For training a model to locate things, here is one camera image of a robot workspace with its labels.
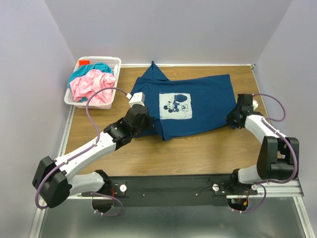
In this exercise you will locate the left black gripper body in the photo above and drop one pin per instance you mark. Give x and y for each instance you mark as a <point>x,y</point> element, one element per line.
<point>146,125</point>

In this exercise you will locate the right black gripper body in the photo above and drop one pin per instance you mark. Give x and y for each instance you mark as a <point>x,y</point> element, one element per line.
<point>231,117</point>

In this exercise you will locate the dark blue t shirt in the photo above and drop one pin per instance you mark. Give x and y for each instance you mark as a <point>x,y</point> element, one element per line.
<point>184,107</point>

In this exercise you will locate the teal t shirt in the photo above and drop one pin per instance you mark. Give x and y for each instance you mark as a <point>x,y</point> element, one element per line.
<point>102,97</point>

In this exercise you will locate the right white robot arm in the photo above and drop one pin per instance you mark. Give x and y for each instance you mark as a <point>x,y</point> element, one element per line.
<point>278,160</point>

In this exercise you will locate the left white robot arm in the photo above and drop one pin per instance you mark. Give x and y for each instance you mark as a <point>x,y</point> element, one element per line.
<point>56,179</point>

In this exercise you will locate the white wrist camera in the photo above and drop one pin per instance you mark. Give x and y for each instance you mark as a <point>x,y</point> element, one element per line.
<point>136,99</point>
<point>255,104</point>

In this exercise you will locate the orange cloth in basket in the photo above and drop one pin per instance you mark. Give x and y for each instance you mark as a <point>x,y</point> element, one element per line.
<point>83,62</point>

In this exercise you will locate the pink t shirt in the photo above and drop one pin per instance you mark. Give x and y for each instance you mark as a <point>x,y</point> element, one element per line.
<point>83,87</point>

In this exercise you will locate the white plastic laundry basket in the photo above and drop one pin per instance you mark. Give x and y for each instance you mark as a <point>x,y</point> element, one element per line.
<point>114,63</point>

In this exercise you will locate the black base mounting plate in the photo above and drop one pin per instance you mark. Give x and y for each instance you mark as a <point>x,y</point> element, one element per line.
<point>181,190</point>

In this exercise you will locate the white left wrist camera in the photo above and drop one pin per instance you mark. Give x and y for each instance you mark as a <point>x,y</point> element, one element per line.
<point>136,99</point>

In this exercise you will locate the aluminium frame rail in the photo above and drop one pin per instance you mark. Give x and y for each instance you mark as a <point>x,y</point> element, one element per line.
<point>276,211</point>

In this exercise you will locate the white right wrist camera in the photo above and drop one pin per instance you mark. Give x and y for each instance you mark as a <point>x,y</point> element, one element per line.
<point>255,104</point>

